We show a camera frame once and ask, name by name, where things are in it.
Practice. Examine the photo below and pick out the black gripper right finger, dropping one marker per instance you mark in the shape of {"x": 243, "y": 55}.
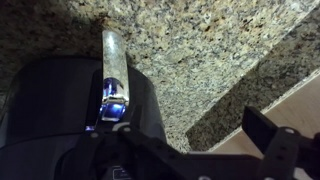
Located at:
{"x": 276, "y": 150}

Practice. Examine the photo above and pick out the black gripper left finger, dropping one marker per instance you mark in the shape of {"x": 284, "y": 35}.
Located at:
{"x": 133, "y": 156}

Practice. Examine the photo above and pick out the light wood tall side panel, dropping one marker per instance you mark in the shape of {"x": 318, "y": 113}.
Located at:
{"x": 300, "y": 106}

